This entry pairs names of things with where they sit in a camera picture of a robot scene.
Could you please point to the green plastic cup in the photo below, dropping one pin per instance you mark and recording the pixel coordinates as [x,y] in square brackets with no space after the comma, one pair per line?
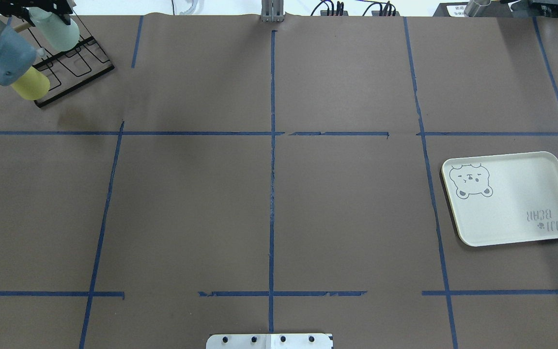
[61,36]

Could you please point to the white bear print tray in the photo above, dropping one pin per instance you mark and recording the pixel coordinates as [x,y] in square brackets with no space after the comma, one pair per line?
[503,199]

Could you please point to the yellow plastic cup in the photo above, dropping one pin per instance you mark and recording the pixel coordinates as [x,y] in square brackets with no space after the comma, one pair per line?
[32,85]

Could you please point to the silver metal cylinder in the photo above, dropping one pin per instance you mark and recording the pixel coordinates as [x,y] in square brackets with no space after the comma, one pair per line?
[476,8]

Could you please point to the aluminium frame post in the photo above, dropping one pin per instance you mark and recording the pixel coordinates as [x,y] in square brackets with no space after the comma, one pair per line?
[272,11]

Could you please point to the white metal base plate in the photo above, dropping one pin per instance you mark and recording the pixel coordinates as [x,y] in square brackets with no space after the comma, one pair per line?
[271,341]

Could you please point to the black wire cup rack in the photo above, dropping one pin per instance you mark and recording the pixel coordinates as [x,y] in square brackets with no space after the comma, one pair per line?
[70,70]

